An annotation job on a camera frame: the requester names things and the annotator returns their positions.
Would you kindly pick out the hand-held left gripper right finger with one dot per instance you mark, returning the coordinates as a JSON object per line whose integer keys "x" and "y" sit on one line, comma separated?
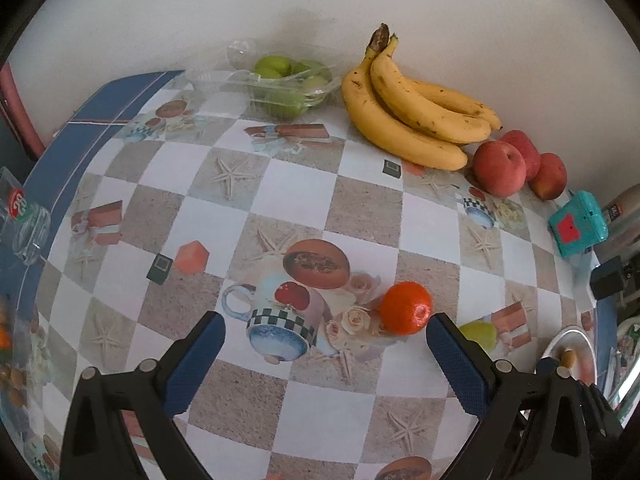
{"x": 457, "y": 365}

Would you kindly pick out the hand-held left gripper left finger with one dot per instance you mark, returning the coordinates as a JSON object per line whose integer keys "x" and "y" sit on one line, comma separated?
{"x": 195, "y": 365}

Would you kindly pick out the orange mandarin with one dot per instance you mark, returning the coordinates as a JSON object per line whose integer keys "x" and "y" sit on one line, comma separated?
{"x": 405, "y": 308}
{"x": 3, "y": 338}

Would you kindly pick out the clear glass bowl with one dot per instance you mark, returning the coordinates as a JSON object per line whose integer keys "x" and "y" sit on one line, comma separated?
{"x": 15, "y": 400}

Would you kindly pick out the loose green apple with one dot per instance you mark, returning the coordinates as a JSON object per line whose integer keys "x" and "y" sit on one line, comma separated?
{"x": 479, "y": 334}

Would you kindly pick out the small black box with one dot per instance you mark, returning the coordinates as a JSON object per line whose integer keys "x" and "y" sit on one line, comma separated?
{"x": 606, "y": 276}

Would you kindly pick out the teal box with red label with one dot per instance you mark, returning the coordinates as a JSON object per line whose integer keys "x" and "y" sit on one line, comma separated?
{"x": 580, "y": 225}

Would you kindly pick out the printed checkered tablecloth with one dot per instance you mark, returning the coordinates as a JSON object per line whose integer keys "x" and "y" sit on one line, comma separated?
{"x": 300, "y": 200}

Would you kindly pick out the front red apple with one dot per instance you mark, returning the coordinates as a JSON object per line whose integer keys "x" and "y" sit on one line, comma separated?
{"x": 499, "y": 169}

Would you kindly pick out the red apple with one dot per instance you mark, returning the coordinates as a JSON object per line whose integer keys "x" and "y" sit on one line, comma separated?
{"x": 550, "y": 176}
{"x": 527, "y": 152}
{"x": 499, "y": 169}

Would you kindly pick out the right red apple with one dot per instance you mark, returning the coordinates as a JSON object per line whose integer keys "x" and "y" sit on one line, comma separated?
{"x": 550, "y": 176}

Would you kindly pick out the clear glass mug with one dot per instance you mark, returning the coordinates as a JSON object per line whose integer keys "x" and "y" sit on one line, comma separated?
{"x": 27, "y": 225}

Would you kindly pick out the middle red apple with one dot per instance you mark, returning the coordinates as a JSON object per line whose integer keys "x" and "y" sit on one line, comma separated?
{"x": 527, "y": 152}

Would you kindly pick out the grey bottle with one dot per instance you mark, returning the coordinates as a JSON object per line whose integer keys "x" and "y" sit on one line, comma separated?
{"x": 622, "y": 207}

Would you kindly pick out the bunch of yellow bananas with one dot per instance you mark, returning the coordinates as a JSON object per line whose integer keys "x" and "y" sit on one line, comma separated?
{"x": 400, "y": 125}

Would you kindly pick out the clear plastic clamshell container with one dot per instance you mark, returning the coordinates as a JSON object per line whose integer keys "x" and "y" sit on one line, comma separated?
{"x": 220, "y": 77}

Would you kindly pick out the pink board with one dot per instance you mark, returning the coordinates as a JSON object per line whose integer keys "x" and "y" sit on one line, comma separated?
{"x": 22, "y": 115}

